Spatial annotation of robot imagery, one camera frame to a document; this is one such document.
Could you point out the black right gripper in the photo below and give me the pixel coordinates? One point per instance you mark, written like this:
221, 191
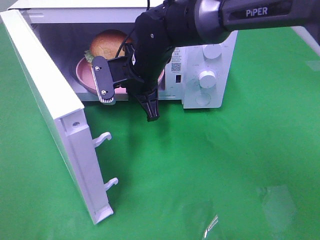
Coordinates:
174, 23

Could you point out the pink round plate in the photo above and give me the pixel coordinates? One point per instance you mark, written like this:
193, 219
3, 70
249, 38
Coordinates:
85, 87

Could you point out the burger with lettuce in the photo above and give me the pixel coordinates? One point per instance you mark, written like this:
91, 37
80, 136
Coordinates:
105, 44

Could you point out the white microwave door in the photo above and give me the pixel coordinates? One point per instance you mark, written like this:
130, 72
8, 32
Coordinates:
64, 115

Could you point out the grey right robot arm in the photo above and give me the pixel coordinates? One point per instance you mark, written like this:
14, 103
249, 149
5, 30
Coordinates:
260, 14

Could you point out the white microwave oven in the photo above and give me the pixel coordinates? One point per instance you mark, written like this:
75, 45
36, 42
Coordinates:
50, 38

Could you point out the round white door button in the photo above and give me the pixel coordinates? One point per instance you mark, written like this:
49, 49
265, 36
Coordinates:
203, 99

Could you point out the lower white round knob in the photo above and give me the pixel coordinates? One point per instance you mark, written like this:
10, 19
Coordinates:
207, 79

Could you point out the white round knob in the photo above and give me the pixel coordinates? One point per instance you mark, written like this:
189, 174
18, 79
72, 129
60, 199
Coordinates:
211, 51
207, 79

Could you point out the upper white round knob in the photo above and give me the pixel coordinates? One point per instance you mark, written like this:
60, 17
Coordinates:
211, 51

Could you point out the clear tape patch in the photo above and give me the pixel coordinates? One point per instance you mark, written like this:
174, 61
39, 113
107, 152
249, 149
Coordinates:
278, 206
201, 221

